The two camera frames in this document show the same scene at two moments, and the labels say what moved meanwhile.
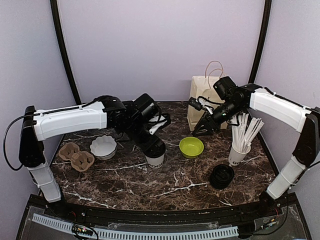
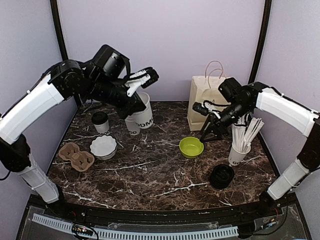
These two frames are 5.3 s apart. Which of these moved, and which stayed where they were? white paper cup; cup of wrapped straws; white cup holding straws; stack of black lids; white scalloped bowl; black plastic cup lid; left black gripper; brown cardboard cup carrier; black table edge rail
Moved: white paper cup; left black gripper; black plastic cup lid
Stayed: brown cardboard cup carrier; white cup holding straws; white scalloped bowl; cup of wrapped straws; black table edge rail; stack of black lids
